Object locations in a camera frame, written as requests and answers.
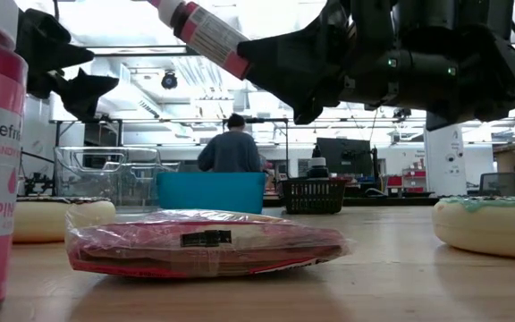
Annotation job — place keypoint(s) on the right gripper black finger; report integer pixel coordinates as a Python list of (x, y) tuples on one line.
[(293, 67)]

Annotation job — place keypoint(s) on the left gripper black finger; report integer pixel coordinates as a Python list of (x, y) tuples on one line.
[(85, 94), (47, 49)]

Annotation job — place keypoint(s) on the red food colouring bottle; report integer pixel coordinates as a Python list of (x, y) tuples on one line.
[(208, 36)]

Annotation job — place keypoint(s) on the black food colouring bottle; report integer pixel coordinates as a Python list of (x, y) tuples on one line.
[(318, 170)]

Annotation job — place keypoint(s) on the chocolate frosted donut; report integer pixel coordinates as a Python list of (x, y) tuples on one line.
[(61, 221)]

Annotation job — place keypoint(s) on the teal frosted donut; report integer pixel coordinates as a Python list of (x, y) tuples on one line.
[(485, 228)]

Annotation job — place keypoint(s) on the red butter popcorn bag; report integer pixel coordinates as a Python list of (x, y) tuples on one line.
[(195, 250)]

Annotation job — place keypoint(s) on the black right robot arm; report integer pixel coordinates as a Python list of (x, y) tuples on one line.
[(441, 11)]

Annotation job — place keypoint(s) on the black mesh office chair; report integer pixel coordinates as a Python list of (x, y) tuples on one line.
[(499, 183)]

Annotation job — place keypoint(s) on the black ceiling light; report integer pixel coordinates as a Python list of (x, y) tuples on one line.
[(169, 80), (402, 112)]

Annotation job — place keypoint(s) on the white pillar with signs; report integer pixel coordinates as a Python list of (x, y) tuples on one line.
[(445, 156)]

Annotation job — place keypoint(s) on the clear plastic bin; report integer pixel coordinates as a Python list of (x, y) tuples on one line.
[(105, 179)]

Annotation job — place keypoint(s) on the red storage bins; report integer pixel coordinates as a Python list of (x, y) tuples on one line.
[(414, 174)]

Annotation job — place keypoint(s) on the large black monitor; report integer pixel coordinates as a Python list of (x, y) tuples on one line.
[(342, 156)]

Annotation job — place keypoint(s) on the person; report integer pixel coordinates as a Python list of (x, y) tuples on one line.
[(230, 152)]

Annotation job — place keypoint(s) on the black perforated plastic basket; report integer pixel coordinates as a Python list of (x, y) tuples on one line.
[(313, 197)]

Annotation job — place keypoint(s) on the blue plastic bin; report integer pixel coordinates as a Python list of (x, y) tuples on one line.
[(213, 192)]

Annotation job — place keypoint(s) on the background black metal frame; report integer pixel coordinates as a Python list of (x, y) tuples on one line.
[(257, 120)]

